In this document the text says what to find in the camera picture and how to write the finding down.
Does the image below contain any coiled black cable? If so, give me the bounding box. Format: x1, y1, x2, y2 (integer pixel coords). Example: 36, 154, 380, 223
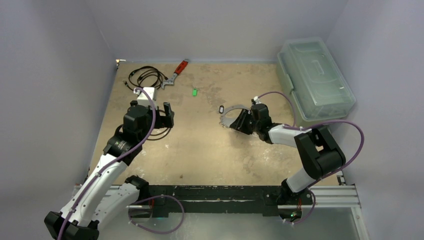
123, 65, 168, 92
145, 125, 173, 142

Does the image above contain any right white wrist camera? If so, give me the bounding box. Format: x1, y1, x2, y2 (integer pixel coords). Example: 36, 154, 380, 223
251, 96, 262, 105

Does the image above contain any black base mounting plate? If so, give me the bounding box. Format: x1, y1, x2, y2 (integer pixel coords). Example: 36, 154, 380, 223
134, 185, 314, 219

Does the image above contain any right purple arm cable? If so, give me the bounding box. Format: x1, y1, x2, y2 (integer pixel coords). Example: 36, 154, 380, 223
256, 91, 365, 186

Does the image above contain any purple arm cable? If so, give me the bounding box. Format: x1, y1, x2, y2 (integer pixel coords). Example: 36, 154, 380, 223
256, 91, 365, 186
56, 87, 157, 240

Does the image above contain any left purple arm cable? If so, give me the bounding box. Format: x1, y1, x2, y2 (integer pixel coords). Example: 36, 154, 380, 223
56, 87, 157, 240

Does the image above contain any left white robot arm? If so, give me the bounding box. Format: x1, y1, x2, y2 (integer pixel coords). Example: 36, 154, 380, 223
44, 100, 175, 240

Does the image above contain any red handled adjustable wrench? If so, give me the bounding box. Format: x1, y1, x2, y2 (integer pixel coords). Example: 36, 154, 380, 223
160, 59, 190, 90

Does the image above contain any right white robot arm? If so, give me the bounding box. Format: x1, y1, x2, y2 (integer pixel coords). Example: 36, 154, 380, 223
229, 103, 346, 204

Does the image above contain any translucent green plastic toolbox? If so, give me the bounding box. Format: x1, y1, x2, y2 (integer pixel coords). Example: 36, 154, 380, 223
276, 37, 356, 126

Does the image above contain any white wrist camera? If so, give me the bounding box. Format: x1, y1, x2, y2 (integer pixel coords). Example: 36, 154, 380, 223
133, 87, 157, 108
251, 96, 262, 105

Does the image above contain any coiled black cable near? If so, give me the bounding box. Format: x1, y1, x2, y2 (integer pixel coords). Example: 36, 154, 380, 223
145, 125, 173, 142

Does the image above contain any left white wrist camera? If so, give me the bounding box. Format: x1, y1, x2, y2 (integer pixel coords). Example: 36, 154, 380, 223
133, 87, 157, 108

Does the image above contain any aluminium frame rail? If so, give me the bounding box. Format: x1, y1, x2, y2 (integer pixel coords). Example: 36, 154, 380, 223
71, 172, 362, 210

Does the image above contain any coiled black cable far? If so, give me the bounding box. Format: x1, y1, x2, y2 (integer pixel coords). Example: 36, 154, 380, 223
123, 65, 168, 92

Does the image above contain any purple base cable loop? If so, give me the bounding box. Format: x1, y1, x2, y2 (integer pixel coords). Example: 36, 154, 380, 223
127, 194, 185, 235

